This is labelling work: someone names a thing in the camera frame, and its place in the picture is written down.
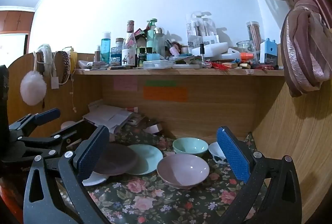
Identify small white box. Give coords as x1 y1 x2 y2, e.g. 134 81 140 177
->
144 124 162 135

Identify white fluffy headband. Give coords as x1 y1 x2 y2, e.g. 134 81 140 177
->
36 43 56 75

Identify blue liquid bottle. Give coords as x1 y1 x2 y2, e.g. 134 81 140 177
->
101 32 111 63

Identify green pump bottle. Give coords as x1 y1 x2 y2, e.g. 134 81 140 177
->
146 19 158 54

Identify glass bottle with pink label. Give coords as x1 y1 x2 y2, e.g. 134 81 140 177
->
122 21 137 66

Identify brown wall cabinet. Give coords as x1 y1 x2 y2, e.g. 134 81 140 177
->
0 6 35 33

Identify clear plastic container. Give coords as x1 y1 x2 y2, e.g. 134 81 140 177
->
143 60 176 69

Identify brown plate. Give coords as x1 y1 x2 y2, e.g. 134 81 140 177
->
92 143 139 176

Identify empty glass jar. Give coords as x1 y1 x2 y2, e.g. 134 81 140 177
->
237 40 256 58

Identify white plastic box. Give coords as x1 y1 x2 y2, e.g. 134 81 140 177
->
188 42 229 55

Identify dark floral tablecloth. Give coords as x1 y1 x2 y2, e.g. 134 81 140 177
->
56 123 269 224

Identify orange garment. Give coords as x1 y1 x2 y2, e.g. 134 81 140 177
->
0 182 24 224

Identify blue pencil sharpener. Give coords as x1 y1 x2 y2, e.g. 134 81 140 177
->
260 38 278 65

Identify clear bottle with silver cap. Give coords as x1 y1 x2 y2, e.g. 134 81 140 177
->
154 27 166 57

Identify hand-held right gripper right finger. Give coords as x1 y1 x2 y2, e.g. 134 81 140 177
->
216 126 303 224

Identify white fluffy puff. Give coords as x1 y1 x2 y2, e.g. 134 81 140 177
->
20 71 47 106

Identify white plate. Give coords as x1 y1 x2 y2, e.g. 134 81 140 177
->
82 171 110 186

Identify stack of white papers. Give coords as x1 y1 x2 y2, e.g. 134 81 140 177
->
82 103 135 133

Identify striped pink curtain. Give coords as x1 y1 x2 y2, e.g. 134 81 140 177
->
218 0 332 97

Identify dark blue glass bottle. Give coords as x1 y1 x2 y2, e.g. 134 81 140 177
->
111 38 123 66

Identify red tassel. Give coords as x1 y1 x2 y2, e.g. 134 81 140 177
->
211 62 229 72

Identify clear jar of sticks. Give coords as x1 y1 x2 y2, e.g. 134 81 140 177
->
246 21 261 53

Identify yellow hair accessory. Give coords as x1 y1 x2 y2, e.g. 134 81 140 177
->
69 49 78 69

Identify mint green plate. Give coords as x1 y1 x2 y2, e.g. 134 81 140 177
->
127 144 164 176

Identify cotton swab packs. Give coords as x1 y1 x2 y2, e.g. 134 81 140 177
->
186 12 216 44

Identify pink sticky note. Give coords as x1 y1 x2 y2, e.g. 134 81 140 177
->
113 77 138 91

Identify white black-spotted bowl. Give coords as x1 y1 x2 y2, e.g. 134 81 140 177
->
208 141 229 165

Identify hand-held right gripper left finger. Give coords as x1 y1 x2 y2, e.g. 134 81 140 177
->
23 125 110 224

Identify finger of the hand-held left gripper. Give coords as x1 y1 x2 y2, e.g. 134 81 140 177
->
9 108 61 137
5 122 100 163

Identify green sticky note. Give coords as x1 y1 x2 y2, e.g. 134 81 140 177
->
146 80 177 87

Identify mint green bowl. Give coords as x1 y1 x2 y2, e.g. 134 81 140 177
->
173 137 209 157

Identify pink bowl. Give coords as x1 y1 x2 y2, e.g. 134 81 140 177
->
157 154 210 189

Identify cream mug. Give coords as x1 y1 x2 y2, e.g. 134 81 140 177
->
61 121 78 131

